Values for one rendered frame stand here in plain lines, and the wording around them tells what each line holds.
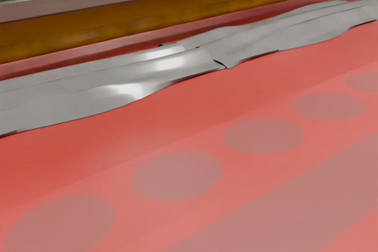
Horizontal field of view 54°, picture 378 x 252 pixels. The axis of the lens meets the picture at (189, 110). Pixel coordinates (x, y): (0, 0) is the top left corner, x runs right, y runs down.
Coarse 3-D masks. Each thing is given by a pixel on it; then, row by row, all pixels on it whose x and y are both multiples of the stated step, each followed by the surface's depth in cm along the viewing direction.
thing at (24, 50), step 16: (240, 0) 30; (256, 0) 31; (272, 0) 32; (288, 0) 33; (160, 16) 26; (176, 16) 27; (192, 16) 28; (208, 16) 29; (80, 32) 23; (96, 32) 24; (112, 32) 25; (128, 32) 25; (144, 32) 26; (0, 48) 21; (16, 48) 22; (32, 48) 22; (48, 48) 23; (64, 48) 23; (0, 64) 22
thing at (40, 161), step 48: (96, 48) 25; (144, 48) 24; (192, 96) 14; (240, 96) 14; (0, 144) 12; (48, 144) 12; (96, 144) 11; (144, 144) 11; (0, 192) 9; (48, 192) 9
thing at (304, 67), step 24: (312, 0) 35; (192, 24) 30; (216, 24) 29; (240, 24) 28; (312, 48) 19; (336, 48) 18; (360, 48) 18; (240, 72) 17; (264, 72) 16; (288, 72) 16; (312, 72) 15; (336, 72) 15
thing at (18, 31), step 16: (144, 0) 25; (160, 0) 26; (176, 0) 27; (192, 0) 27; (208, 0) 28; (224, 0) 29; (48, 16) 22; (64, 16) 23; (80, 16) 23; (96, 16) 24; (112, 16) 24; (128, 16) 25; (144, 16) 26; (0, 32) 21; (16, 32) 21; (32, 32) 22; (48, 32) 22; (64, 32) 23
